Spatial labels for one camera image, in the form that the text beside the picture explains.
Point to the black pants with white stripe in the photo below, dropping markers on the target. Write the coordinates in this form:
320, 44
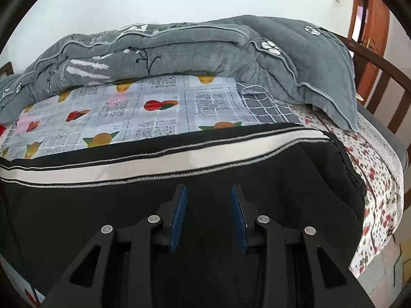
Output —
52, 206

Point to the dark wooden bed frame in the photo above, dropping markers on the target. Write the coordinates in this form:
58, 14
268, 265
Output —
389, 72

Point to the fruit print bed sheet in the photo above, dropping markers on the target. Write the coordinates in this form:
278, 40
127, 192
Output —
149, 108

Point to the brown wooden door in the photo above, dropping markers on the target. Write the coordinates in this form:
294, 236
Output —
369, 27

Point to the floral print bed sheet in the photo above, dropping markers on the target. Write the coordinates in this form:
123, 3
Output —
381, 170

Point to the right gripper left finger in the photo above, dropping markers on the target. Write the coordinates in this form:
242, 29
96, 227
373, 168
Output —
114, 267

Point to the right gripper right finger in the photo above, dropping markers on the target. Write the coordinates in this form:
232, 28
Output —
296, 267

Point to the grey quilted comforter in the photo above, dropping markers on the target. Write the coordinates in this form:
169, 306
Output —
292, 60

